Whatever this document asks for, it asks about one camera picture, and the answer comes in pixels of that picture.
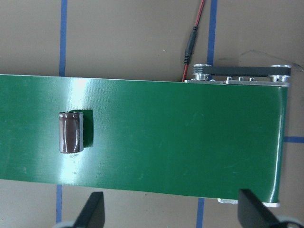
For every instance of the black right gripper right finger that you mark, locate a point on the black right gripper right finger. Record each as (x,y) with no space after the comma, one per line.
(252,213)

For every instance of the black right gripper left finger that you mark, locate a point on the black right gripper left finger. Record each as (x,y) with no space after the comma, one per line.
(93,213)

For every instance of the dark brown capacitor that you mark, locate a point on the dark brown capacitor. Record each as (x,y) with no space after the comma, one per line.
(71,131)

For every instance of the green conveyor belt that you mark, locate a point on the green conveyor belt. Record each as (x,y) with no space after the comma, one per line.
(206,137)

